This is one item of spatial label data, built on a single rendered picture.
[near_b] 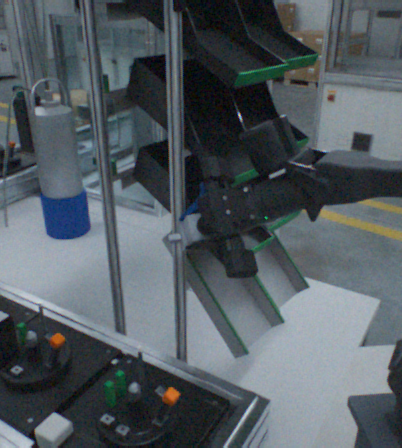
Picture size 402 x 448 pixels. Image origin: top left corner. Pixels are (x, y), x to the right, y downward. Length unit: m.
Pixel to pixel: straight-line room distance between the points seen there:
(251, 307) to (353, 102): 4.01
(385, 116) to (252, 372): 3.91
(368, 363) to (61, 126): 1.11
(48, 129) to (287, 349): 0.97
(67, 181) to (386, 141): 3.69
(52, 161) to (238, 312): 0.86
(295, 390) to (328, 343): 0.19
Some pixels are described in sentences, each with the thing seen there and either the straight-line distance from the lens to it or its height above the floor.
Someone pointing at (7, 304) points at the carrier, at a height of 0.97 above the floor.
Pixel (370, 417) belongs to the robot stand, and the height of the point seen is 1.06.
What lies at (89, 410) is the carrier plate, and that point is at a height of 0.97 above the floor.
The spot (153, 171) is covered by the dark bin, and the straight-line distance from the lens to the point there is 0.90.
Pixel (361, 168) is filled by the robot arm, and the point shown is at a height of 1.45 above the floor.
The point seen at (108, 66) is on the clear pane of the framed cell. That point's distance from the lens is 1.78.
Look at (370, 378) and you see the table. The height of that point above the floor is 0.86.
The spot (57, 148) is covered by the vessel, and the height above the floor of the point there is 1.19.
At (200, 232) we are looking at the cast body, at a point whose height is 1.31.
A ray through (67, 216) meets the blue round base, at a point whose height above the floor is 0.95.
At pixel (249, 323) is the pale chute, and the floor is 1.02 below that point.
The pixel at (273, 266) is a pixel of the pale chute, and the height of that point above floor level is 1.05.
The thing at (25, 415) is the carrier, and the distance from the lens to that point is 0.95.
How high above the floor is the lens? 1.64
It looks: 27 degrees down
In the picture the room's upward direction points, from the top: straight up
